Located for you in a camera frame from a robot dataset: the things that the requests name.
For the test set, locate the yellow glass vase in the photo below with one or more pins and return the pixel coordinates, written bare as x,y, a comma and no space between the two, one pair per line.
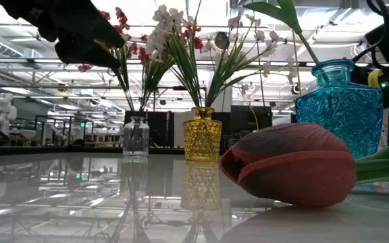
202,138

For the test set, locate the blue glass vase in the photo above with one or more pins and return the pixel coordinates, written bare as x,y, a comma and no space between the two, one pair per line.
339,111

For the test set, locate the black overhead frame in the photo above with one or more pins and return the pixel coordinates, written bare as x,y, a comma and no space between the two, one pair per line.
180,88

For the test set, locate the black workstation frame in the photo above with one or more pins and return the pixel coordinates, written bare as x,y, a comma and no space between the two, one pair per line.
64,118

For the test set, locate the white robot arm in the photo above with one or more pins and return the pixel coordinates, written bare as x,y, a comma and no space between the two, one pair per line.
3,111

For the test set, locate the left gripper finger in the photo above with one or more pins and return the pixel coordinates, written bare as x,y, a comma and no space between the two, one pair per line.
83,52
106,35

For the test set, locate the clear glass vase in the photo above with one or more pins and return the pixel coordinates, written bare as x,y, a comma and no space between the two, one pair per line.
136,138

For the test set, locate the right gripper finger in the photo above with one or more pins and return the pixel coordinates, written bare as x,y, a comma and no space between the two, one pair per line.
360,74

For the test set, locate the pink flower bunch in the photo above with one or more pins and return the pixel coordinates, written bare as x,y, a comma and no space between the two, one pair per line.
124,77
149,81
198,43

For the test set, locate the black monitor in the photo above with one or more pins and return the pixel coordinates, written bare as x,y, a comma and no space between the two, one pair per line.
248,116
160,128

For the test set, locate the black ceiling fixture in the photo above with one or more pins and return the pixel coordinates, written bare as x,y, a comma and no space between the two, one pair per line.
221,40

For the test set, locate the long light strip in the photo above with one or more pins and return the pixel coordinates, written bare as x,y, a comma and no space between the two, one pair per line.
282,63

